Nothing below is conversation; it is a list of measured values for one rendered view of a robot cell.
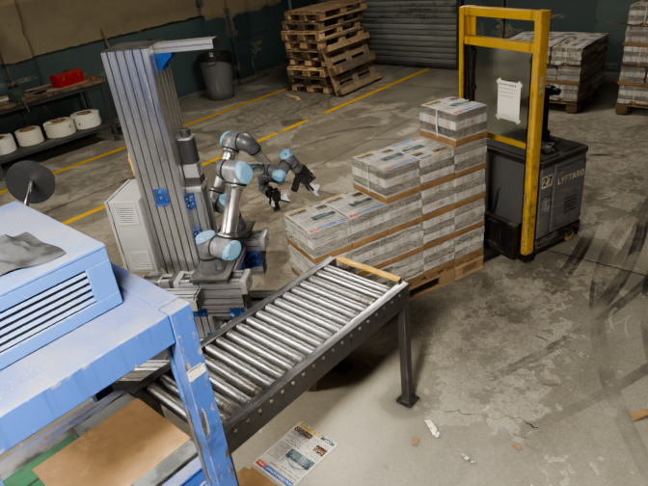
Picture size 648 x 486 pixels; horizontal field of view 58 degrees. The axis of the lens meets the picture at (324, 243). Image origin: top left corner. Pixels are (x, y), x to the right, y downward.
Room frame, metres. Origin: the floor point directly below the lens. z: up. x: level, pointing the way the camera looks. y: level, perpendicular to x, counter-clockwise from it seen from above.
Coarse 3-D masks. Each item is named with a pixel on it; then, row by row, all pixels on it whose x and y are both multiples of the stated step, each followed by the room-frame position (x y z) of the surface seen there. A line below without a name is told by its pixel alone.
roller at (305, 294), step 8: (296, 288) 2.60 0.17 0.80; (304, 296) 2.53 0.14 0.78; (312, 296) 2.51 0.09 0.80; (320, 296) 2.50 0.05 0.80; (320, 304) 2.45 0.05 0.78; (328, 304) 2.42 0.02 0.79; (336, 304) 2.41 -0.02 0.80; (344, 312) 2.34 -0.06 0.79; (352, 312) 2.32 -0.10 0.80; (360, 312) 2.31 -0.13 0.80
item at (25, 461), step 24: (96, 408) 1.87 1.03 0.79; (120, 408) 1.85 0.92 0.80; (72, 432) 1.74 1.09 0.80; (24, 456) 1.65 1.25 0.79; (48, 456) 1.63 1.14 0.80; (168, 456) 1.55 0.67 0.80; (192, 456) 1.54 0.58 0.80; (24, 480) 1.52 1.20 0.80; (144, 480) 1.46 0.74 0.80; (168, 480) 1.45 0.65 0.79; (192, 480) 1.47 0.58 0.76
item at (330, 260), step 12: (324, 264) 2.81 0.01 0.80; (336, 264) 2.86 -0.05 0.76; (300, 276) 2.72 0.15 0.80; (288, 288) 2.60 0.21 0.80; (264, 300) 2.52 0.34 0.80; (252, 312) 2.42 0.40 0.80; (228, 324) 2.35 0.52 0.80; (216, 336) 2.26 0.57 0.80; (216, 360) 2.23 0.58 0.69; (156, 372) 2.05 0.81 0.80; (168, 372) 2.05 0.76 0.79; (144, 384) 1.98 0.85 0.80; (156, 384) 2.00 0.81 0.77; (144, 396) 1.95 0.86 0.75
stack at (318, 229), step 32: (352, 192) 3.69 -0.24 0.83; (448, 192) 3.67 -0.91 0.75; (288, 224) 3.44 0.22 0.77; (320, 224) 3.26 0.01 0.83; (352, 224) 3.30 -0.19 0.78; (384, 224) 3.41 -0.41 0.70; (416, 224) 3.54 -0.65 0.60; (448, 224) 3.67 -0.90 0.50; (352, 256) 3.28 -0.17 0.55; (384, 256) 3.40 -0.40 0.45; (416, 256) 3.52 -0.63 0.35; (448, 256) 3.66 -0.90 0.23
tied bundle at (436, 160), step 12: (396, 144) 3.91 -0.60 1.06; (408, 144) 3.88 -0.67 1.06; (420, 144) 3.85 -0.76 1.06; (432, 144) 3.83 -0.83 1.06; (420, 156) 3.61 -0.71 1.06; (432, 156) 3.60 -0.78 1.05; (444, 156) 3.64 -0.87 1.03; (420, 168) 3.56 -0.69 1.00; (432, 168) 3.60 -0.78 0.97; (444, 168) 3.64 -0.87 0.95; (420, 180) 3.56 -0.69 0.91; (432, 180) 3.60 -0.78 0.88
